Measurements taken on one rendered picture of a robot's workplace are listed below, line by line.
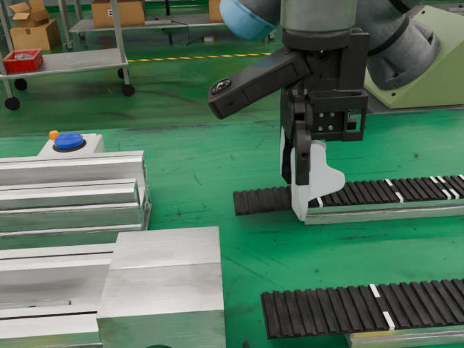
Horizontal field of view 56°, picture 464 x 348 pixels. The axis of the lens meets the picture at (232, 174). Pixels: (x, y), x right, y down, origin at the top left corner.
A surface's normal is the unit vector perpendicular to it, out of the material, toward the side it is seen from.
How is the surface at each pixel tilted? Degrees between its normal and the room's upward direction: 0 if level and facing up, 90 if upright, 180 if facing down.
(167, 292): 0
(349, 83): 90
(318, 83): 90
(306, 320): 0
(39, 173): 90
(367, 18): 107
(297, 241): 0
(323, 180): 73
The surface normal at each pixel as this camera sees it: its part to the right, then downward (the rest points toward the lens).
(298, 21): -0.67, 0.38
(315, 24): -0.12, 0.50
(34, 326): -0.03, -0.87
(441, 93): 0.10, 0.48
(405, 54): -0.12, 0.29
